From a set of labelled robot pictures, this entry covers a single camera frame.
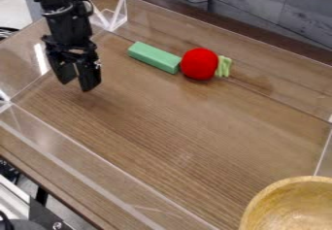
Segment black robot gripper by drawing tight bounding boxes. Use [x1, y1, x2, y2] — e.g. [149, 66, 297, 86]
[42, 4, 102, 91]

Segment red round fruit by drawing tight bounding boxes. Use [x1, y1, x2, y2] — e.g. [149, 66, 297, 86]
[181, 48, 218, 81]

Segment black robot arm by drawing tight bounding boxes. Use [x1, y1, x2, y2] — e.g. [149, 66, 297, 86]
[34, 0, 102, 91]

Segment green rectangular block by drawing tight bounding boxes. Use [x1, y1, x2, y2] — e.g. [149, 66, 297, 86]
[127, 42, 182, 74]

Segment light green small toy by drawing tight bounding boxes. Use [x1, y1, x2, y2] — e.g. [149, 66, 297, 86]
[216, 55, 232, 78]

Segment wooden bowl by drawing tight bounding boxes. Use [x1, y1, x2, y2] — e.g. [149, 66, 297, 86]
[238, 176, 332, 230]

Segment clear acrylic corner bracket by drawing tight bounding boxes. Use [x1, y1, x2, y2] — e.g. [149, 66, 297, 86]
[90, 0, 129, 34]

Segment clear acrylic tray enclosure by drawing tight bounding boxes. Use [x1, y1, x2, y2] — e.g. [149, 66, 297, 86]
[0, 0, 332, 230]

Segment black metal base plate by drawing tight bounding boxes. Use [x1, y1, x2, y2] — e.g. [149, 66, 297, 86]
[28, 198, 74, 230]

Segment black cable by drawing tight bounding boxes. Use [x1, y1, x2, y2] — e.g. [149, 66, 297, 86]
[0, 210, 15, 230]

